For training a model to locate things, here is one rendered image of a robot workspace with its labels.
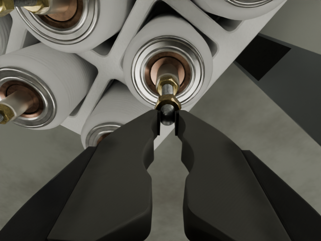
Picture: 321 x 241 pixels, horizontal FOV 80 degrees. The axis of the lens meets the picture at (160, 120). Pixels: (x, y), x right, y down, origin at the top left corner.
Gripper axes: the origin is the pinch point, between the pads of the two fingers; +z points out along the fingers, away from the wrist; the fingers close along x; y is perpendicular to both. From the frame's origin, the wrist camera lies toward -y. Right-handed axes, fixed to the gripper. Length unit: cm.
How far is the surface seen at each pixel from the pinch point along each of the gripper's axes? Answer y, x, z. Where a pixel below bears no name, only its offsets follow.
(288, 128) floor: 24, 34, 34
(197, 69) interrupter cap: 0.0, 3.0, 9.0
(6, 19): -3.5, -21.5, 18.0
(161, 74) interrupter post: -0.3, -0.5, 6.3
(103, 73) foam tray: 3.0, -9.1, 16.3
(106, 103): 5.9, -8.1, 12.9
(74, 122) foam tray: 11.4, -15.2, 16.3
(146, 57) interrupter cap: -1.1, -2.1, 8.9
